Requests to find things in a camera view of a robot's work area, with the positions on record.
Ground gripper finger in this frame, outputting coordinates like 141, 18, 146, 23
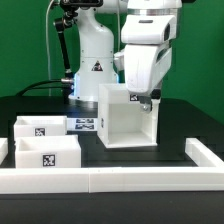
139, 96, 152, 112
151, 89, 161, 99

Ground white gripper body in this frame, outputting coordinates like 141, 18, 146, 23
124, 44, 172, 94

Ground white drawer cabinet box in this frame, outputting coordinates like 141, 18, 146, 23
97, 84, 160, 148

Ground white front drawer with knob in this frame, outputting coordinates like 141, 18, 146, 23
15, 135, 81, 168

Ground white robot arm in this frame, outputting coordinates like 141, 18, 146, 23
52, 0, 182, 111

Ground white rear drawer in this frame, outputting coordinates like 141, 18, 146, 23
14, 116, 67, 138

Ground marker tag sheet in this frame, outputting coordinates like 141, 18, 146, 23
67, 118, 97, 131

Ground white right rail wall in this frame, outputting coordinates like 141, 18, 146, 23
185, 138, 224, 168

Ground white rail wall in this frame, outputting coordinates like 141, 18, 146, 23
0, 138, 8, 165
0, 167, 224, 194
185, 138, 224, 168

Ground white front rail wall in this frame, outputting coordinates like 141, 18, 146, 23
0, 167, 224, 194

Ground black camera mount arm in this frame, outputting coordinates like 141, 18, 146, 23
54, 0, 103, 78

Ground black cable bundle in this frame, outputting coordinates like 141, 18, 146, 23
14, 79, 74, 98

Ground white left rail wall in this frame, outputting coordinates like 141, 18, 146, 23
0, 138, 8, 165

